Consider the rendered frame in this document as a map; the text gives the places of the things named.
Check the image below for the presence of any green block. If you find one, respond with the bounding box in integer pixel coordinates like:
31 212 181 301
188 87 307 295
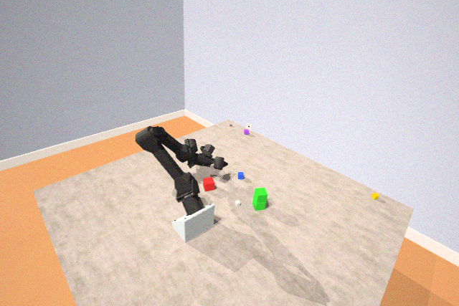
254 188 268 204
252 197 266 210

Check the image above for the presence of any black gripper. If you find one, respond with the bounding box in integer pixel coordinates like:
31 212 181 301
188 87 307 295
199 154 228 170

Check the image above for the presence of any red block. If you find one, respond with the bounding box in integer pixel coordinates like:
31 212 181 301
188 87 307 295
203 177 214 191

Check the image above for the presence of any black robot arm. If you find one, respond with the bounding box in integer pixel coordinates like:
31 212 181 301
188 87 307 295
135 126 215 216

